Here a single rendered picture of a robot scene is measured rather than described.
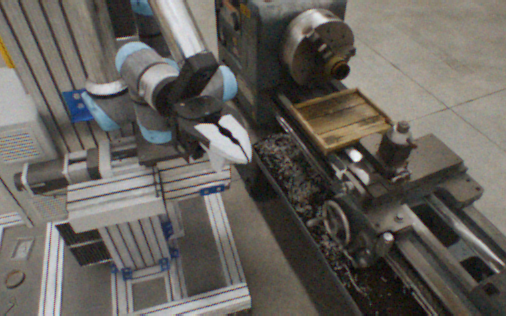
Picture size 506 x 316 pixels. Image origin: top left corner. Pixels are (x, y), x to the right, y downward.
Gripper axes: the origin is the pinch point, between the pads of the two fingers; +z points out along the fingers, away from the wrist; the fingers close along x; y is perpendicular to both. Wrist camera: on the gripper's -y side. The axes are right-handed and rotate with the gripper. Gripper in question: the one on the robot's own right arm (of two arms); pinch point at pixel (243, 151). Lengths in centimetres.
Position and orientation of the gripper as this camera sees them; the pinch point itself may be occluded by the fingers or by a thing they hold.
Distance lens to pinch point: 52.3
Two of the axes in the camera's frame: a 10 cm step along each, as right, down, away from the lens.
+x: -7.8, 3.4, -5.2
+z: 6.1, 5.6, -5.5
